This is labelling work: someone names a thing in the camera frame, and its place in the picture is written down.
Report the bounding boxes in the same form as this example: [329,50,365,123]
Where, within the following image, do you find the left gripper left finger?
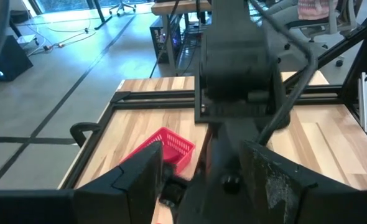
[73,140,164,224]

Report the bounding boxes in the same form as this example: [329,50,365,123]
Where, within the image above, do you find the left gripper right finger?
[239,139,330,224]

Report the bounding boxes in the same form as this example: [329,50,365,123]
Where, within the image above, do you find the grey office chair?
[264,0,358,68]

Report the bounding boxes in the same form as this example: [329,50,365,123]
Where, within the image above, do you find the distant office chair base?
[108,0,137,15]

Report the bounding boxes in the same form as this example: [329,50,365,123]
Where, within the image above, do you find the red plastic basket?
[119,126,196,175]

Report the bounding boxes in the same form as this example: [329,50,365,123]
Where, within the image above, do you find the black table clamp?
[70,122,103,147]

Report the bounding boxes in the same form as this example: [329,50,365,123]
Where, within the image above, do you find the black computer tower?
[149,17,184,66]

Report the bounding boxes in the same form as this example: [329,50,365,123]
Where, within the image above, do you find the black desk leg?
[86,0,113,30]

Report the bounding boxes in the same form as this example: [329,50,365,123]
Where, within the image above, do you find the black box with blue lights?
[0,34,34,82]

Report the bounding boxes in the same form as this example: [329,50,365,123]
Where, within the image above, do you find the wooden desk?
[151,0,212,16]

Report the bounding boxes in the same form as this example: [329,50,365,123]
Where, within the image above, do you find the person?
[297,0,340,21]

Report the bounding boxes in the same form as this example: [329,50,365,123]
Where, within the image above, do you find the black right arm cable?
[248,0,318,147]

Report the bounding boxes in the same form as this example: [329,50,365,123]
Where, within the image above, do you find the silver aluminium bracket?
[357,72,367,134]

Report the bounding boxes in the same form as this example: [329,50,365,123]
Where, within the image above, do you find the light floor cable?
[24,18,97,57]

